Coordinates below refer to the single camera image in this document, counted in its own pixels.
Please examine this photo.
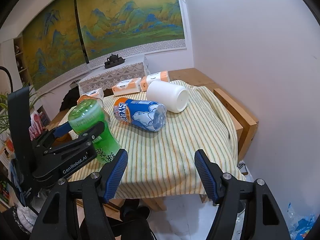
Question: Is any green tea bottle cup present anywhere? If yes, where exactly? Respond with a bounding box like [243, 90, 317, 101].
[68, 99, 120, 164]

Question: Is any orange patterned paper cup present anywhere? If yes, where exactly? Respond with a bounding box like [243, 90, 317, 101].
[77, 95, 103, 107]

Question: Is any white paper cup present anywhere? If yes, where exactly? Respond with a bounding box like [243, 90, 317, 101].
[146, 81, 189, 113]

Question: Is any tissue pack with barcode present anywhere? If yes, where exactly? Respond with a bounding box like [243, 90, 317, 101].
[83, 88, 104, 100]

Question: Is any green spider plant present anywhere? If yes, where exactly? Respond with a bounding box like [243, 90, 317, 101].
[1, 85, 52, 134]

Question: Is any tissue pack middle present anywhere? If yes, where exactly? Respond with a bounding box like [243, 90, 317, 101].
[112, 77, 142, 96]

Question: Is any striped yellow tablecloth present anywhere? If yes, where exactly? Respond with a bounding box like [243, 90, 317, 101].
[58, 80, 247, 200]

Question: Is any black teapot set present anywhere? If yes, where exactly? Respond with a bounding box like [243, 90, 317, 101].
[104, 54, 125, 69]

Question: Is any white lace tablecloth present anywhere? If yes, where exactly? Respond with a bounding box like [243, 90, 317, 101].
[78, 55, 150, 95]

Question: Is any tissue pack far right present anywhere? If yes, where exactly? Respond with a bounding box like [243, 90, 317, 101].
[140, 70, 170, 92]

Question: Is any wooden platform bench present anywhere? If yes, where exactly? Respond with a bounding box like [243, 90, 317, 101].
[49, 67, 259, 212]

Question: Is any green landscape wall painting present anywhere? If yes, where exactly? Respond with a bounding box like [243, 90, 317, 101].
[22, 0, 185, 90]

